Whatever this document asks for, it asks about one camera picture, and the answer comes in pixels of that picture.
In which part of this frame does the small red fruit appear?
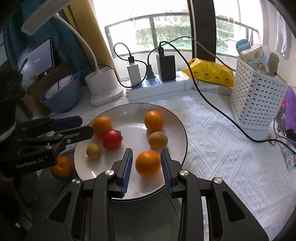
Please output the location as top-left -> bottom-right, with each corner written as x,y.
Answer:
103,129 -> 122,150

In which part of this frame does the black charger cable loop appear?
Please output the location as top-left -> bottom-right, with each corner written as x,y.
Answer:
113,42 -> 135,88

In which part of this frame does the small labelled bottle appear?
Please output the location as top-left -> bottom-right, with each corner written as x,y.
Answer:
275,102 -> 288,121

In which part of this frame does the yellow curtain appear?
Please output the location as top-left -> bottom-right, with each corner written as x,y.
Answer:
63,0 -> 121,79

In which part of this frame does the white desk lamp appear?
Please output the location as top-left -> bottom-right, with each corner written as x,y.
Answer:
21,0 -> 124,106

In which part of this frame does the yellow snack bag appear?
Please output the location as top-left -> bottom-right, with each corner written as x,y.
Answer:
182,58 -> 235,87

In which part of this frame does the pink bowl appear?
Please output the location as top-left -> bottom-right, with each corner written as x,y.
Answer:
45,75 -> 77,102

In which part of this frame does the white perforated basket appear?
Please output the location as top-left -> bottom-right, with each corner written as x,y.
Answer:
230,56 -> 289,130

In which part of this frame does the hanging grey garment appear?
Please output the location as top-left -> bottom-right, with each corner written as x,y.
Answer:
274,10 -> 292,58

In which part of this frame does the small yellow fruit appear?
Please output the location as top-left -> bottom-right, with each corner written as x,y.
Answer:
86,144 -> 101,159

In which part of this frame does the white plate with dark rim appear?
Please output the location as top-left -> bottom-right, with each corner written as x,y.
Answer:
73,103 -> 188,201

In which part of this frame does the blue cap bottle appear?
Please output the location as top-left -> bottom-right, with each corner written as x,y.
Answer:
236,39 -> 250,55

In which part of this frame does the white power strip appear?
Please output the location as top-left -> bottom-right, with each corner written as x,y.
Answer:
126,72 -> 197,101

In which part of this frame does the white flat box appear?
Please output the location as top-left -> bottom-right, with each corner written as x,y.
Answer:
195,80 -> 233,95

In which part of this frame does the white charger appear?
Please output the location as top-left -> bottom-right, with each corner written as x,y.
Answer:
126,61 -> 141,87

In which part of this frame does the round grey mat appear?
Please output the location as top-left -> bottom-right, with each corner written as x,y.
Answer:
35,148 -> 184,241

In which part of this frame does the cardboard box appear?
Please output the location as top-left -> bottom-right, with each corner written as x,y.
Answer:
20,62 -> 77,116

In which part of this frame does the thin black cable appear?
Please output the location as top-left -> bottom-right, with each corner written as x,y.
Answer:
159,36 -> 237,70

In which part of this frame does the small black plug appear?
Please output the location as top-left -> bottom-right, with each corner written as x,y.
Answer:
146,65 -> 156,80

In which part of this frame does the brownish yellow fruit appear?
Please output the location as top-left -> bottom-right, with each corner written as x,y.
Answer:
148,131 -> 168,149

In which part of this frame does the orange tangerine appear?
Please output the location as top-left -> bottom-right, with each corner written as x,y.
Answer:
91,116 -> 113,139
144,111 -> 164,132
135,150 -> 162,178
50,156 -> 74,181

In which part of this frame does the thick black power cord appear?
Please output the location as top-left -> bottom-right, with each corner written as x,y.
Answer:
146,47 -> 296,154

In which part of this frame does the black charger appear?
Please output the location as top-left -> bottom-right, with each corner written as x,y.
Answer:
156,54 -> 176,81

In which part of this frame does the black balcony railing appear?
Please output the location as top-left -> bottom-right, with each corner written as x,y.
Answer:
105,13 -> 259,56

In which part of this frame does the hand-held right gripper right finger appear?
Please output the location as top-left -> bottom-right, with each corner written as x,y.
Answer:
160,148 -> 270,241

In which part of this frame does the white tablecloth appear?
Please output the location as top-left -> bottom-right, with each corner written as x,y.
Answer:
46,88 -> 296,241

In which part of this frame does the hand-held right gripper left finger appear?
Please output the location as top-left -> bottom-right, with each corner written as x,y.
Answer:
24,148 -> 134,241

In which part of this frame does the clear plastic bag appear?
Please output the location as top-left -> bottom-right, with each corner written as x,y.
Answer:
17,46 -> 47,81

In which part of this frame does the teal curtain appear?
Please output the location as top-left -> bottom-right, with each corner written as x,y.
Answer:
3,9 -> 93,77

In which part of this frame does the tablet with dark case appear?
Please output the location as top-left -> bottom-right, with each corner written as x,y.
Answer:
20,37 -> 55,76

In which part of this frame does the dark window frame post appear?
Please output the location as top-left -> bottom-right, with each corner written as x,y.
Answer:
187,0 -> 216,61

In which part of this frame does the blue plastic basin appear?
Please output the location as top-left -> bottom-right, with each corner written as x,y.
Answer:
40,74 -> 81,113

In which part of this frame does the purple cloth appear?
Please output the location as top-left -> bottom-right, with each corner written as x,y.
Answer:
284,86 -> 296,135

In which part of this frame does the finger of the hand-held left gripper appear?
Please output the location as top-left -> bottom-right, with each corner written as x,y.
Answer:
16,125 -> 94,154
17,116 -> 83,133

